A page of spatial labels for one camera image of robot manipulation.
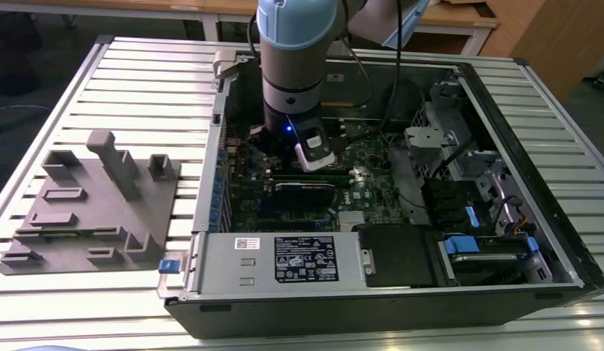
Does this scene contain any small silver heat sink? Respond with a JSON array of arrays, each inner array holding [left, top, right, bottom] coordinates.
[[339, 211, 369, 225]]

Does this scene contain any grey parts rack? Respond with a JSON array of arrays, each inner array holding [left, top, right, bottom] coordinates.
[[0, 130, 184, 276]]

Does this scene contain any black PC case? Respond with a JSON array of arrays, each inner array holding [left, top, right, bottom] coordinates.
[[156, 49, 604, 340]]

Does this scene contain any silver metal bracket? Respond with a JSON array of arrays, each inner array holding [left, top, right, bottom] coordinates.
[[405, 125, 457, 151]]

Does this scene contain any light wooden desk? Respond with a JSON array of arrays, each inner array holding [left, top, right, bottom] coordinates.
[[217, 0, 501, 56], [0, 0, 220, 41]]

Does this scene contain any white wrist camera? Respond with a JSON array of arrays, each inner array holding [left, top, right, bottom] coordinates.
[[293, 126, 337, 173]]

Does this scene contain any black power cable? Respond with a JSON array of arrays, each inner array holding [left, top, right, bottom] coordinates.
[[435, 142, 473, 182]]

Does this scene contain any black graphics card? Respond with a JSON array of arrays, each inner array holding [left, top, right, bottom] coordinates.
[[275, 181, 337, 211]]

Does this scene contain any hard disk in blue carrier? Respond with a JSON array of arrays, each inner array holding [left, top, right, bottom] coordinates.
[[440, 235, 541, 288]]

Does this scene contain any silver power supply unit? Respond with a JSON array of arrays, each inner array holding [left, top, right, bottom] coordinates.
[[184, 230, 372, 294]]

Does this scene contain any grey plastic case latch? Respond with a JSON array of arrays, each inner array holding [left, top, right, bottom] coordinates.
[[212, 50, 240, 80]]

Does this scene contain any thick black cable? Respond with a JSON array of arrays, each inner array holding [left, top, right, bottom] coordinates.
[[329, 0, 420, 147]]

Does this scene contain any wooden cabinet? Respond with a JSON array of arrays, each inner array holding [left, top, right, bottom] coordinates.
[[481, 0, 604, 102]]

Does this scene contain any green RAM stick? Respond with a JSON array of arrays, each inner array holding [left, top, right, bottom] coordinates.
[[272, 175, 356, 185]]

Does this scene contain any green motherboard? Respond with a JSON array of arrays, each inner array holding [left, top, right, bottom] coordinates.
[[221, 109, 416, 234]]

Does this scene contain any coloured wire bundle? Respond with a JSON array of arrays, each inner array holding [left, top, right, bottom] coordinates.
[[505, 215, 535, 237]]

